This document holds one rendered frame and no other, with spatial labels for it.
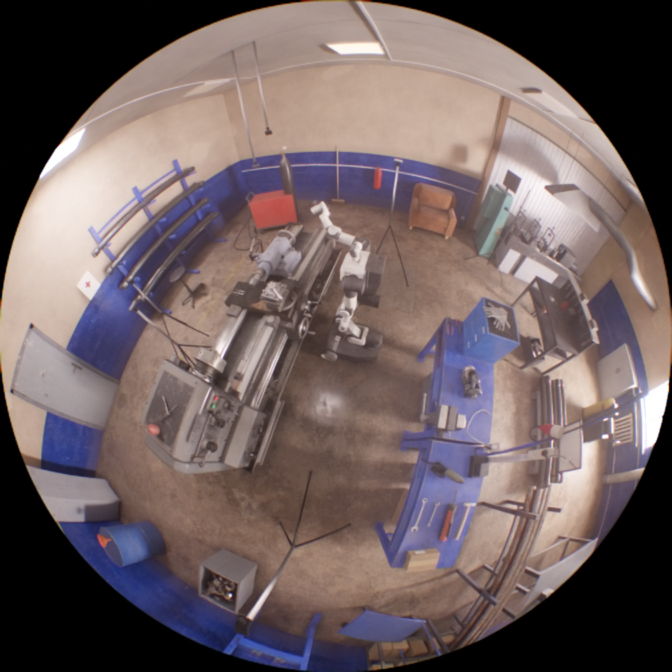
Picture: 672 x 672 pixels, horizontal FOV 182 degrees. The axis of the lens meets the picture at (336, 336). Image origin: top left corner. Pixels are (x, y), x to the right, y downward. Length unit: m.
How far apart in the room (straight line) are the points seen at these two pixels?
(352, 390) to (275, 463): 1.22
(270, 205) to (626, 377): 8.06
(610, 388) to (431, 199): 5.74
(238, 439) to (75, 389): 3.47
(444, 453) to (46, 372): 5.04
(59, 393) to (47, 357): 0.63
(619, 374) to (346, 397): 5.78
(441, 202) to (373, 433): 4.29
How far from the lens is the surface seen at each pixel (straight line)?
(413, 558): 1.77
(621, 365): 6.01
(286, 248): 2.20
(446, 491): 1.74
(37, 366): 4.31
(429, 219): 4.51
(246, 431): 1.75
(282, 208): 4.34
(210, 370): 1.61
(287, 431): 2.46
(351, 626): 3.38
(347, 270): 1.47
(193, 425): 1.40
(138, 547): 3.72
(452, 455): 1.72
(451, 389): 1.76
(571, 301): 3.99
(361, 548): 2.72
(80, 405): 4.66
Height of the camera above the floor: 2.37
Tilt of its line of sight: 62 degrees down
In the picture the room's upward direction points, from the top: 5 degrees counter-clockwise
